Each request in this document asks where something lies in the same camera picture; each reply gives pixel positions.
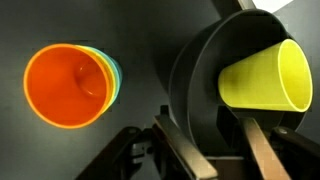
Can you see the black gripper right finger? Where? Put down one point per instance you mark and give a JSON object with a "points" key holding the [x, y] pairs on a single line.
{"points": [[265, 150]]}

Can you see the orange plastic cup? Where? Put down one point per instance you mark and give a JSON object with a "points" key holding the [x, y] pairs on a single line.
{"points": [[60, 86]]}

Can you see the black bowl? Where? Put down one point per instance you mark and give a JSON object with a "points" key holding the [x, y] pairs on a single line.
{"points": [[196, 86]]}

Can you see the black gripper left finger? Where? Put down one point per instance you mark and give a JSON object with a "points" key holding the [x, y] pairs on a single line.
{"points": [[186, 146]]}

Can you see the bright yellow plastic cup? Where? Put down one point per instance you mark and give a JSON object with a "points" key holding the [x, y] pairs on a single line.
{"points": [[260, 83]]}

